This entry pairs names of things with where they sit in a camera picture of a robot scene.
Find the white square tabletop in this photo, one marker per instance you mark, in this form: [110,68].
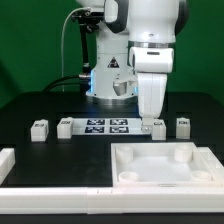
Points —
[165,165]

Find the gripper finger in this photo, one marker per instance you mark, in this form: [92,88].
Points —
[146,125]

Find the white U-shaped obstacle fence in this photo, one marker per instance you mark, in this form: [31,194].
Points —
[111,199]

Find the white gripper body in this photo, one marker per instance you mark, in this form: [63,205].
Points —
[151,92]

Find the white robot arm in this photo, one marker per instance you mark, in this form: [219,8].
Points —
[127,24]

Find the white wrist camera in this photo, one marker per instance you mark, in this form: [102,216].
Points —
[151,60]

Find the black camera on stand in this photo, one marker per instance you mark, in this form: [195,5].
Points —
[88,23]

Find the white marker base plate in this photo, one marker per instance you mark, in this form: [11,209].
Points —
[107,126]

